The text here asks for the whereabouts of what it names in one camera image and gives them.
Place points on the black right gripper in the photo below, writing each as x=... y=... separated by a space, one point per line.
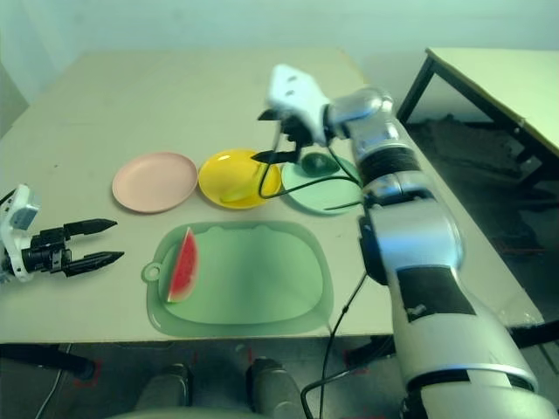
x=299 y=131

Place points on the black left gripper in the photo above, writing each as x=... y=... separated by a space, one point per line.
x=46 y=253

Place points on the dark green toy avocado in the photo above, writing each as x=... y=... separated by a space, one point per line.
x=319 y=166

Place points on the yellow toy banana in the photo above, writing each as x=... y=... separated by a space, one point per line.
x=238 y=196

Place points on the toy watermelon slice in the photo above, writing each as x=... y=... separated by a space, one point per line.
x=185 y=270

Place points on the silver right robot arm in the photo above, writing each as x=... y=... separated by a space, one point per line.
x=419 y=244

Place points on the yellow round plate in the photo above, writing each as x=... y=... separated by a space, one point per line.
x=227 y=174

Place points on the mint green round plate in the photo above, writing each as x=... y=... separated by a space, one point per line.
x=314 y=196

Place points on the pink round plate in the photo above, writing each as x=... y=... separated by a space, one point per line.
x=155 y=182

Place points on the black table base bar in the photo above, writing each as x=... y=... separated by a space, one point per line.
x=43 y=358
x=537 y=336

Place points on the green silicone cutting mat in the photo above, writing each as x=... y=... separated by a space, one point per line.
x=262 y=279

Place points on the grey robot left foot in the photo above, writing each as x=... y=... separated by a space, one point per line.
x=166 y=388

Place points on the grey robot foot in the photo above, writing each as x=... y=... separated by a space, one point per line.
x=166 y=388
x=273 y=386

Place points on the grey robot right foot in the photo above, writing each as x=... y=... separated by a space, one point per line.
x=273 y=386

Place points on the side table with black legs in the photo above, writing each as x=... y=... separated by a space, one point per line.
x=502 y=78

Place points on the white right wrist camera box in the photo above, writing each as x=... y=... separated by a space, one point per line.
x=297 y=96

